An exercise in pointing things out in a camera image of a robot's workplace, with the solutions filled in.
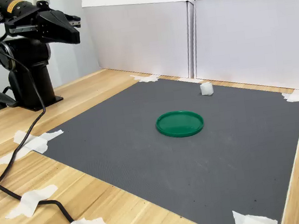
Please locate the small white plastic terminal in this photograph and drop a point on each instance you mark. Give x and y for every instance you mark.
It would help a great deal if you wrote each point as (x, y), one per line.
(206, 89)

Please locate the round green lid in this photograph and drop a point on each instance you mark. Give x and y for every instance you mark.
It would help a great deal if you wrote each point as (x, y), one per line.
(179, 124)

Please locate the dark grey mat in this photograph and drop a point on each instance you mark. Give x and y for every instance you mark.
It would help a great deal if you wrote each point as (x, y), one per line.
(146, 172)

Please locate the white partition panel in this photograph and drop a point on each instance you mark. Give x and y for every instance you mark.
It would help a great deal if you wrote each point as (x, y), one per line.
(143, 36)
(252, 36)

